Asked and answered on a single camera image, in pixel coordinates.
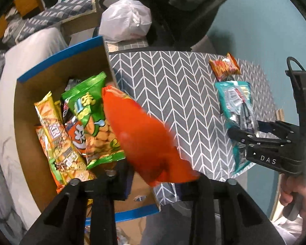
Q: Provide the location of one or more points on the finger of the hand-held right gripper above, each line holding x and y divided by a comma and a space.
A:
278, 127
244, 136

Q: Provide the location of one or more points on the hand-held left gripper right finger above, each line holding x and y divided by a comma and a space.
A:
201, 188

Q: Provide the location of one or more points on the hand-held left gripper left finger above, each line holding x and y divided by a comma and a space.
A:
121, 183

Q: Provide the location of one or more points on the teal silver snack packet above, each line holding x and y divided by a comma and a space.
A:
232, 99

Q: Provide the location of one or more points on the red snack packet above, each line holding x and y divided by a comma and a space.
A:
142, 137

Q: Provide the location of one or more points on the orange and black snack packet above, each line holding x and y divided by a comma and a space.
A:
76, 135

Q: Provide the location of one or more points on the green peanut snack packet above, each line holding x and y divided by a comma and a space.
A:
91, 122

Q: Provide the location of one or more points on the long gold snack packet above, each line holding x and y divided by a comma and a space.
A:
56, 137

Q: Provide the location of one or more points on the blue cardboard box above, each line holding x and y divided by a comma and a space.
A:
28, 94

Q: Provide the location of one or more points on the person's right hand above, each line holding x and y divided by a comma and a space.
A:
303, 191

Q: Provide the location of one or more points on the light wooden board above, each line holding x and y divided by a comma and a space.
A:
276, 199

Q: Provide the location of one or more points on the small orange noodle snack packet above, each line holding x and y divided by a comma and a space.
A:
224, 67

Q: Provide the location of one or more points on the small orange green snack packet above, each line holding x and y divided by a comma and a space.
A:
49, 166

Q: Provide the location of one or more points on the grey chevron fabric ottoman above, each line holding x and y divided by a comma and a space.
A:
178, 91

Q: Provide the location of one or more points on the black silver snack packet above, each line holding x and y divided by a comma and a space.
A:
72, 84

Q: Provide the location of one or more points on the grey duvet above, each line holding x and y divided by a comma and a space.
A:
0, 196

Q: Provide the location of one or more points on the black office chair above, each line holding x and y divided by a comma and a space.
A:
163, 30

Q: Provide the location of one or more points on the grey plaid seat cushion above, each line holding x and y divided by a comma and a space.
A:
127, 46

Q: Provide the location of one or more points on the white bed mattress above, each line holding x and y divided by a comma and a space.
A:
28, 51

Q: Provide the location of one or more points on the white plastic bag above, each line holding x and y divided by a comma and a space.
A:
122, 20

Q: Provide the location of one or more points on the grey chequered bench mattress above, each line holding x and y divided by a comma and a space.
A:
53, 12

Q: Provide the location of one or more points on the wooden cabinet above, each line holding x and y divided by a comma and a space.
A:
28, 0

